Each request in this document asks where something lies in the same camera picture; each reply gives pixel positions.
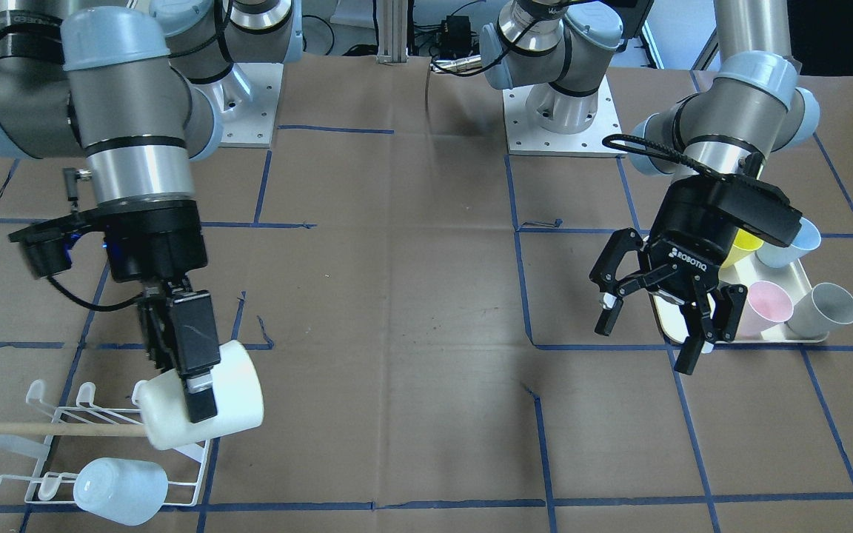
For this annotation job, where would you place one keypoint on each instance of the yellow plastic cup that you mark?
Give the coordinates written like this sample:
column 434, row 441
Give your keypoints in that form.
column 743, row 245

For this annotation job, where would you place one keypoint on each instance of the light blue plastic cup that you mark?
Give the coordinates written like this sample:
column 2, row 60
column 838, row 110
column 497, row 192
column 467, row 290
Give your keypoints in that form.
column 124, row 491

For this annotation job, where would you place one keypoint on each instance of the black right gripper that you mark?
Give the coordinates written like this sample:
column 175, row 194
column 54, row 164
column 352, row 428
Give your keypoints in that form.
column 158, row 243

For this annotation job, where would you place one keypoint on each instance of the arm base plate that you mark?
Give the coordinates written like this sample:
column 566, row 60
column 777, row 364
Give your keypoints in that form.
column 541, row 121
column 248, row 97

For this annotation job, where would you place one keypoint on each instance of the white wire cup rack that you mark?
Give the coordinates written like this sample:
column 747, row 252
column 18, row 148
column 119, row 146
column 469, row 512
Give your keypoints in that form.
column 71, row 436

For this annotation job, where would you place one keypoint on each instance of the aluminium frame post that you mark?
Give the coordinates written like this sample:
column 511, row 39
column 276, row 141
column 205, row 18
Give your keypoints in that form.
column 391, row 27

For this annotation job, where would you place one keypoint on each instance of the pink plastic cup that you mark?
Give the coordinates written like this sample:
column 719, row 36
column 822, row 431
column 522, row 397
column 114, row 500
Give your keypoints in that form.
column 767, row 304

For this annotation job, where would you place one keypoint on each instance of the cream plastic tray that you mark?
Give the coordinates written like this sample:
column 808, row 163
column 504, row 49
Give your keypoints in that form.
column 793, row 278

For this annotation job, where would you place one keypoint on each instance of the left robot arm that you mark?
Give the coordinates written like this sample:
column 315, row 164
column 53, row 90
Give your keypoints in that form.
column 712, row 144

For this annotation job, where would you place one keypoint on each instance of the white plastic cup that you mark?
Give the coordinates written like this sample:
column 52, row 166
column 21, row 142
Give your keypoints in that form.
column 233, row 403

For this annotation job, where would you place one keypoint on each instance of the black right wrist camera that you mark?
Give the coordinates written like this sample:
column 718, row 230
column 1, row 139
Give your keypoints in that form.
column 45, row 246

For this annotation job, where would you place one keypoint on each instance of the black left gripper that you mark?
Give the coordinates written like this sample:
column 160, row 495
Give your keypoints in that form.
column 686, row 255

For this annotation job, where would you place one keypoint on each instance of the grey plastic cup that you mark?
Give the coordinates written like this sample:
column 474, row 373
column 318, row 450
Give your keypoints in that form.
column 825, row 308

